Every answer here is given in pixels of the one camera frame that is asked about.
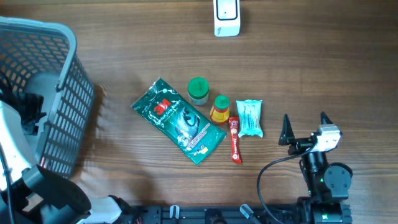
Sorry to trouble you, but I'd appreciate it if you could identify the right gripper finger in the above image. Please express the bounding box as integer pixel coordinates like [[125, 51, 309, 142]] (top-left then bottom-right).
[[279, 114, 295, 146], [320, 111, 333, 125]]

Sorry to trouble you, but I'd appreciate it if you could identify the light blue wipes packet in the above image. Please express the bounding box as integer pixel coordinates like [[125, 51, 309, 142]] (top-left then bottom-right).
[[236, 100, 264, 138]]

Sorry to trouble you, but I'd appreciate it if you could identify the red coffee stick sachet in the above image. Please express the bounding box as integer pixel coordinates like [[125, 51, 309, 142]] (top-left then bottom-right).
[[228, 116, 243, 164]]

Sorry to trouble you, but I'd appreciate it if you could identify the green cap sauce bottle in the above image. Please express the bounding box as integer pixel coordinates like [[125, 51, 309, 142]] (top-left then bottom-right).
[[210, 95, 230, 125]]

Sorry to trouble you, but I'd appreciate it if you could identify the green lid white jar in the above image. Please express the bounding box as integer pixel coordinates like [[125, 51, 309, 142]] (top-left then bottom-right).
[[187, 77, 210, 106]]

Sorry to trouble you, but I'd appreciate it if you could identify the green 3M gloves packet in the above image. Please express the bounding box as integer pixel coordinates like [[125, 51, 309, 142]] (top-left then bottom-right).
[[131, 78, 226, 165]]

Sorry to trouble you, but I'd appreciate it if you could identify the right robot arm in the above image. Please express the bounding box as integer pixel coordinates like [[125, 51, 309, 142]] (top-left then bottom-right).
[[279, 112, 353, 203]]

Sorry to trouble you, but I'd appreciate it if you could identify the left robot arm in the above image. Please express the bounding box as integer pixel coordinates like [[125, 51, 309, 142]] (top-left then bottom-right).
[[1, 73, 122, 223]]

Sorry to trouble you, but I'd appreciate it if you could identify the white barcode scanner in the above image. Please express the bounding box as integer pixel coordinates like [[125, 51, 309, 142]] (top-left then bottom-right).
[[213, 0, 241, 37]]

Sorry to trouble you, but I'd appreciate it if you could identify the grey plastic mesh basket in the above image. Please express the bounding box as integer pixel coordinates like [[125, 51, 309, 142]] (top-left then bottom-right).
[[1, 17, 95, 178]]

